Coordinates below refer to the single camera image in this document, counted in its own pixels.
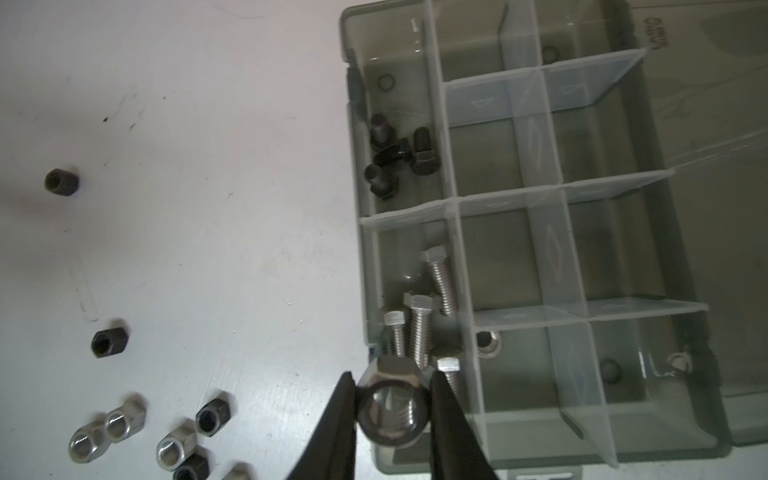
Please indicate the black nut left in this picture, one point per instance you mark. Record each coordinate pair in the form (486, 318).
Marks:
(62, 182)

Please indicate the silver nut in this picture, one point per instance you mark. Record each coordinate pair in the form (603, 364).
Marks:
(176, 447)
(125, 421)
(88, 443)
(489, 344)
(392, 398)

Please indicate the silver bolt lone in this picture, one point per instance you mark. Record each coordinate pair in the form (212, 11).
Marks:
(450, 367)

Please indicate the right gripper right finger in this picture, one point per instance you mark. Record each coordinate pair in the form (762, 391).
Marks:
(455, 452)

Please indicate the black nut center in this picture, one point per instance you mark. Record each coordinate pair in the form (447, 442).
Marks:
(109, 342)

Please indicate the black bolt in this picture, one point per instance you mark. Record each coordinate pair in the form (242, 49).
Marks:
(382, 134)
(382, 183)
(425, 158)

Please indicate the black bolt top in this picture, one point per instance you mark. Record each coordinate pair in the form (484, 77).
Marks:
(382, 134)

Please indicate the black nut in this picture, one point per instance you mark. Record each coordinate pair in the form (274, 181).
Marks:
(109, 342)
(62, 182)
(195, 467)

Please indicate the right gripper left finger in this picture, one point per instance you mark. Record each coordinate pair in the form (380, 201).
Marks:
(331, 451)

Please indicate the black nut bottom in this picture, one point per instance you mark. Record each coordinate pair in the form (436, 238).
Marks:
(195, 467)

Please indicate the grey compartment organizer box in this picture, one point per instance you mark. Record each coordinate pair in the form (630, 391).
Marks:
(603, 200)

